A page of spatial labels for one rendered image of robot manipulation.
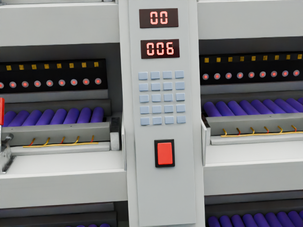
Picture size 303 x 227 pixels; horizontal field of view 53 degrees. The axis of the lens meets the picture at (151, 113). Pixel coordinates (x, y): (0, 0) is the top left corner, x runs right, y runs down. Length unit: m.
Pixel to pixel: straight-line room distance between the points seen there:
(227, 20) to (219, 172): 0.19
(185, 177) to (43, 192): 0.18
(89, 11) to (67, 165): 0.19
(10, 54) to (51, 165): 0.27
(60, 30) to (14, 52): 0.23
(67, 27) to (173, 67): 0.14
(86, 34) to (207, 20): 0.15
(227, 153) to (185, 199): 0.08
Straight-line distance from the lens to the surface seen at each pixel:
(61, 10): 0.39
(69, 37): 0.40
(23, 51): 0.61
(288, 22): 0.44
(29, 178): 0.40
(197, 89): 0.38
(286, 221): 0.60
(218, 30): 0.40
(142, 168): 0.37
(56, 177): 0.39
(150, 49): 0.37
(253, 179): 0.42
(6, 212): 0.61
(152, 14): 0.38
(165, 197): 0.39
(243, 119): 0.46
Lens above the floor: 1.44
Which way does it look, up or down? 3 degrees down
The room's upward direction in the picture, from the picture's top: 3 degrees counter-clockwise
